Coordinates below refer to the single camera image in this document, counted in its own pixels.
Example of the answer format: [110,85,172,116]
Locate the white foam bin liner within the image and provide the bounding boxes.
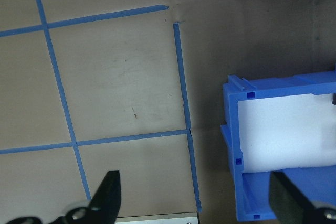
[237,93,336,174]

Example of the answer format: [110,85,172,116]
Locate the empty blue plastic bin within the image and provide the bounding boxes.
[220,62,336,222]

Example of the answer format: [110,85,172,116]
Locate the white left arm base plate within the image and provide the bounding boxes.
[115,212,198,224]

